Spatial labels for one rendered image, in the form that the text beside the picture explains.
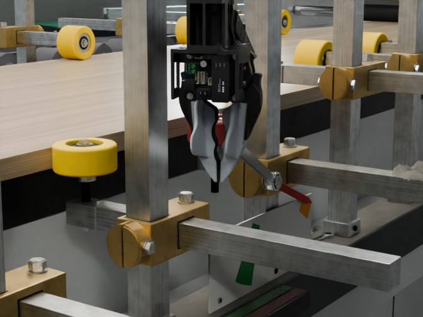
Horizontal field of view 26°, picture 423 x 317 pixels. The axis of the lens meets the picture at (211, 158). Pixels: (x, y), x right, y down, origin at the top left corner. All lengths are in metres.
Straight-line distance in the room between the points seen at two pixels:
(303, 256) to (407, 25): 0.76
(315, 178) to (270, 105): 0.12
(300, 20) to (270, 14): 2.75
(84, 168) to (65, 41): 1.11
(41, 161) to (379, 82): 0.57
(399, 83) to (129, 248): 0.59
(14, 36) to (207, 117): 1.39
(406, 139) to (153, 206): 0.74
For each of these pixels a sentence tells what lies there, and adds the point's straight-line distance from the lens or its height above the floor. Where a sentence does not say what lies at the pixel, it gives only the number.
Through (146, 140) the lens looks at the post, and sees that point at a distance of 1.01.
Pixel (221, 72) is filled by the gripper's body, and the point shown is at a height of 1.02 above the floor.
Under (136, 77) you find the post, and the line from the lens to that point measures 1.00.
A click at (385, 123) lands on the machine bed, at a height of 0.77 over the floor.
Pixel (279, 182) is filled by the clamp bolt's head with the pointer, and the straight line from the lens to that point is 1.20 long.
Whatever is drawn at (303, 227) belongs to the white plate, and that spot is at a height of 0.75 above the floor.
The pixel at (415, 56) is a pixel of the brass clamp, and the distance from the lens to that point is 1.64.
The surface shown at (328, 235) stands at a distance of 1.46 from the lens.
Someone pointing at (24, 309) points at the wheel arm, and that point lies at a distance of 0.88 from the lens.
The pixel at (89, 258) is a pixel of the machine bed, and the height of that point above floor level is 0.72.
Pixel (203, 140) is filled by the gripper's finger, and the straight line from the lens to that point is 0.99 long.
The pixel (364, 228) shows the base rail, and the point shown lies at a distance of 1.52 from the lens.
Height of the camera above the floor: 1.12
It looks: 12 degrees down
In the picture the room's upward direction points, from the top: straight up
